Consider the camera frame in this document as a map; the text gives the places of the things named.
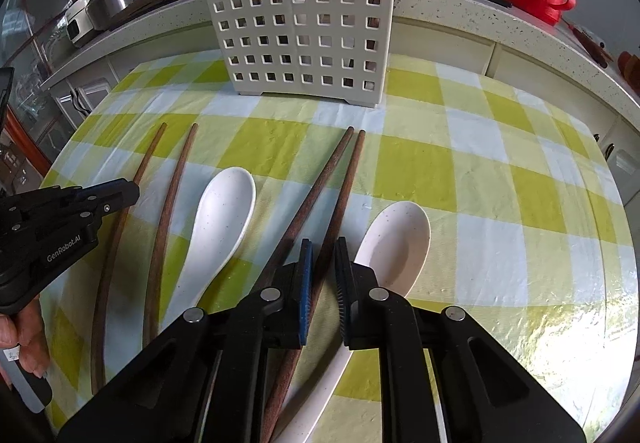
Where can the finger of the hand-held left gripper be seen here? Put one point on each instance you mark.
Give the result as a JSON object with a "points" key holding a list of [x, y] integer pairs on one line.
{"points": [[75, 222], [120, 193]]}

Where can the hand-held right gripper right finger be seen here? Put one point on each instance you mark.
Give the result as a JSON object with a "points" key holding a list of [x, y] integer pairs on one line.
{"points": [[342, 295]]}

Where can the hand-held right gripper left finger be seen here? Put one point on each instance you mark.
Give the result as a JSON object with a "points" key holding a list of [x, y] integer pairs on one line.
{"points": [[306, 295]]}

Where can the white ceramic spoon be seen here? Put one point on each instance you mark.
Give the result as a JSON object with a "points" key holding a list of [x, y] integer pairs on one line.
{"points": [[395, 243], [225, 218]]}

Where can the cream perforated utensil basket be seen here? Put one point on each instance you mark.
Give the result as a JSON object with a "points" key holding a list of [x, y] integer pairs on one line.
{"points": [[300, 23]]}

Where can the person's left hand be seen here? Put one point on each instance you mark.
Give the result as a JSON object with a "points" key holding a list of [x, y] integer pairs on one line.
{"points": [[30, 338]]}

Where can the glass door display cabinet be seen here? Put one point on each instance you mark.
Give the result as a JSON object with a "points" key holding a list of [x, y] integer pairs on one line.
{"points": [[35, 113]]}

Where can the yellow green checked tablecloth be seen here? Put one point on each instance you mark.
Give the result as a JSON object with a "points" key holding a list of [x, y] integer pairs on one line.
{"points": [[475, 203]]}

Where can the white kitchen appliance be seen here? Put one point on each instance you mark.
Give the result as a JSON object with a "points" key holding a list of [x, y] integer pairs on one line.
{"points": [[80, 20]]}

